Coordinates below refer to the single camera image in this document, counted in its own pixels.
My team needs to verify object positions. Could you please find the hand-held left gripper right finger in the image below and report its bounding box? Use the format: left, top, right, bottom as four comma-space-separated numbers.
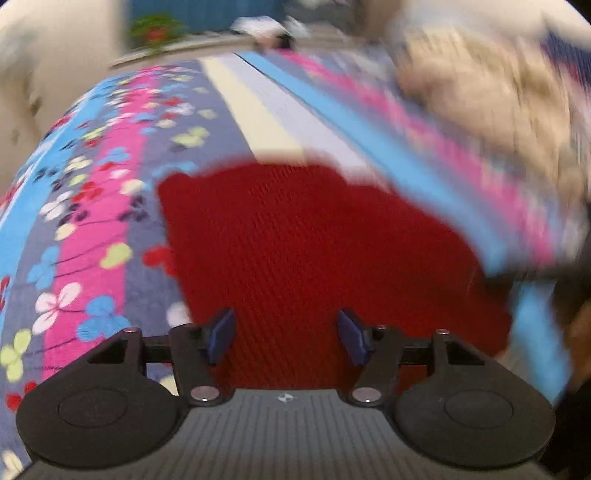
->
336, 309, 490, 407

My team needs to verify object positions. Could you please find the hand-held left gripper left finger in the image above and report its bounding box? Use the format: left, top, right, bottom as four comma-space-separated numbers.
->
85, 308, 237, 407

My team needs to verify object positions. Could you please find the red knitted sweater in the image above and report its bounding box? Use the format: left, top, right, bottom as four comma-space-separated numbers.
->
157, 161, 513, 398

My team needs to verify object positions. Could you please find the white clothes pile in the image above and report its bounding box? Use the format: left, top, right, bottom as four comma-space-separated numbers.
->
231, 16, 308, 40

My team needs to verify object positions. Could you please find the floral striped blanket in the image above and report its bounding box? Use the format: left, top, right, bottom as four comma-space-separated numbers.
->
0, 46, 591, 480

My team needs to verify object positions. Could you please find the cream star-print quilt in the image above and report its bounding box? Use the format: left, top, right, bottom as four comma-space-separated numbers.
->
397, 23, 591, 259

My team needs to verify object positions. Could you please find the potted green plant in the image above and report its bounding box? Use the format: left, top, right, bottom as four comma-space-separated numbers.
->
129, 14, 185, 51

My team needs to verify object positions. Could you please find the blue curtain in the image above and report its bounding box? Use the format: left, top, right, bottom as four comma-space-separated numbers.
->
127, 0, 287, 35

